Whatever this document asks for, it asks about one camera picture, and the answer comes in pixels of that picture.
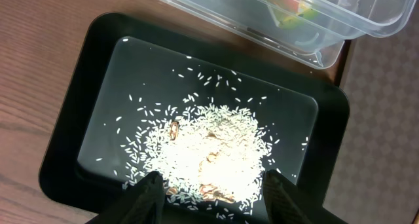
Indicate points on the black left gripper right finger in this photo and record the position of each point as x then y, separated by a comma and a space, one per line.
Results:
286, 204

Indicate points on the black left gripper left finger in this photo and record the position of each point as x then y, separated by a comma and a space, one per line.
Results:
141, 204

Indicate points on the rice and food scraps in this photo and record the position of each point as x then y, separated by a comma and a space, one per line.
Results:
209, 131

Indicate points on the green snack wrapper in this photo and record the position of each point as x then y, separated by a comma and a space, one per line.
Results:
288, 14

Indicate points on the black waste tray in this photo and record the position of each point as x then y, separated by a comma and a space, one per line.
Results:
82, 103

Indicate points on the brown serving tray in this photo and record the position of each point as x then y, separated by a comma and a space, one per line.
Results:
375, 179

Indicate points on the clear plastic bin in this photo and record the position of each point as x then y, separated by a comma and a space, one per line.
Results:
311, 32

